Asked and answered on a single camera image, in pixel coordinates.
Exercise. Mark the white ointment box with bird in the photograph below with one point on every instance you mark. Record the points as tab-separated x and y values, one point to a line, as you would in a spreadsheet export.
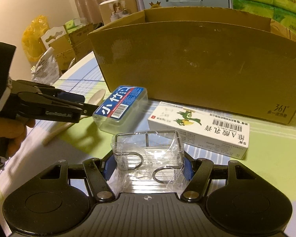
209	131

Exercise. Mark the person left hand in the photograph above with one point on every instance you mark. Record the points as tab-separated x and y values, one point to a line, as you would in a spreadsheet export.
15	131

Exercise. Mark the blue toothpick plastic box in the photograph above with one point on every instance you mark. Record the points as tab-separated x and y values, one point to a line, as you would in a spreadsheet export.
120	112

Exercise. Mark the brown cardboard carton left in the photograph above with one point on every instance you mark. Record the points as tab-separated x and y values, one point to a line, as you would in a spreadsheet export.
75	45

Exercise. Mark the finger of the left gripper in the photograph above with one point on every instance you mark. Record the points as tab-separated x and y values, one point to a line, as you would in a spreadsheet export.
52	91
45	107

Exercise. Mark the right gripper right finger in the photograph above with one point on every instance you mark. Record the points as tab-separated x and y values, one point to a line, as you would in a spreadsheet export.
197	172

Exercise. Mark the white cutout card box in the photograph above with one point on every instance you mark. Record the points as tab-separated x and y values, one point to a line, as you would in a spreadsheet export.
52	34

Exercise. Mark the white humidifier product box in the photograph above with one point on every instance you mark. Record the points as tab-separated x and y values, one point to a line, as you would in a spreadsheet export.
113	10

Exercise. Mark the clear plastic wire holder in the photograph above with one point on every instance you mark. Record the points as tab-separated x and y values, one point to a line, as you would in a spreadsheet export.
148	162

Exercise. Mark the yellow plastic bag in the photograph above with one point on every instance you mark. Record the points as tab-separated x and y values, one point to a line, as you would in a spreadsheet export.
32	44

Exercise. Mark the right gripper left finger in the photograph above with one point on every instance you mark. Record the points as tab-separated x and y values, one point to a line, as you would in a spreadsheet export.
98	172

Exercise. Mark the white plastic spoon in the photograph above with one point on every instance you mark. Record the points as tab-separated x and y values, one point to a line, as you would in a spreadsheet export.
87	110

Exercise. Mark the large cardboard sorting box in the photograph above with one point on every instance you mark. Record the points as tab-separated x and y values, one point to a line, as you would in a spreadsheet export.
216	58

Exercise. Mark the crumpled white plastic bag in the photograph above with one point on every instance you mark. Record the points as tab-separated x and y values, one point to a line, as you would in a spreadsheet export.
46	71

